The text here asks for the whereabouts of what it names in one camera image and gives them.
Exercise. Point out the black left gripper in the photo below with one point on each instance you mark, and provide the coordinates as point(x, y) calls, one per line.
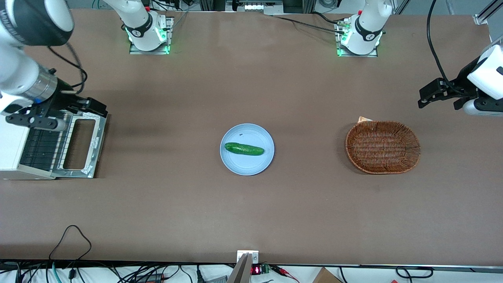
point(460, 83)

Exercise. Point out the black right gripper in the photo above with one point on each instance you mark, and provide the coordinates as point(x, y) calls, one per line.
point(64, 100)

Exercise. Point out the grey glass oven door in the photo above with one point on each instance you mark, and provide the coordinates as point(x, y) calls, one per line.
point(98, 145)

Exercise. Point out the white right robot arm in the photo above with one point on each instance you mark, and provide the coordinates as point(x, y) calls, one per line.
point(15, 67)

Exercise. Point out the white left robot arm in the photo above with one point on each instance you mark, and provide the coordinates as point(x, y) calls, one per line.
point(367, 23)

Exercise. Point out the white toaster oven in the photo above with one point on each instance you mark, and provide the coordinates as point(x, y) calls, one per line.
point(10, 149)

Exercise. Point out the brown oval wicker basket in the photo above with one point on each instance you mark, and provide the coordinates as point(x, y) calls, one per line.
point(383, 147)

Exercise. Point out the orange paper basket tag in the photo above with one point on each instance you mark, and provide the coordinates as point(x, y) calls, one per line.
point(363, 118)

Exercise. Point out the green cucumber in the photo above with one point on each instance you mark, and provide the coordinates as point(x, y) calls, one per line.
point(243, 149)

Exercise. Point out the light blue round plate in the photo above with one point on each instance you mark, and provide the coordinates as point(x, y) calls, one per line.
point(247, 163)

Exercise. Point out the metal equipment box with lights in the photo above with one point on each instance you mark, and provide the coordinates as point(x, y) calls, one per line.
point(257, 6)

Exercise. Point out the brown cardboard box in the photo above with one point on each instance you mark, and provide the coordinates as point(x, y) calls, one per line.
point(326, 277)

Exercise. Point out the grey power adapter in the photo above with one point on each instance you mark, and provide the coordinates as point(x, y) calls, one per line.
point(216, 280)

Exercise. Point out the red digit display module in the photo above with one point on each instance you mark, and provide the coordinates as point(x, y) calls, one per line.
point(256, 270)

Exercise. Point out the green terminal block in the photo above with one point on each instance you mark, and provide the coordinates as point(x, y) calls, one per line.
point(266, 268)

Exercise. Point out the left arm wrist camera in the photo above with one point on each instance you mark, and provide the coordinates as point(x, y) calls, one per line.
point(483, 107)

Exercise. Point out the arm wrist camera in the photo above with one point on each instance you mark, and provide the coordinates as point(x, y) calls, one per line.
point(35, 121)
point(483, 107)

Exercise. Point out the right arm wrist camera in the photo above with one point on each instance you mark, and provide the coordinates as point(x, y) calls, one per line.
point(35, 121)

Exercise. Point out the aluminium frame profile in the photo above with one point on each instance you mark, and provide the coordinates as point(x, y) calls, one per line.
point(487, 11)

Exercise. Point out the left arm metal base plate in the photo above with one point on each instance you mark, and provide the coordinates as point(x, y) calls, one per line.
point(341, 51)

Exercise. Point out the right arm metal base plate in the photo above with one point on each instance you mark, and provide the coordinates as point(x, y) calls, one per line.
point(169, 35)

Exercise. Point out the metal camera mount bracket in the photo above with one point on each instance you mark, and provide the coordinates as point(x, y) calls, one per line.
point(253, 255)

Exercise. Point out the grey camera pole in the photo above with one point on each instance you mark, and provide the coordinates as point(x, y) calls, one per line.
point(240, 271)

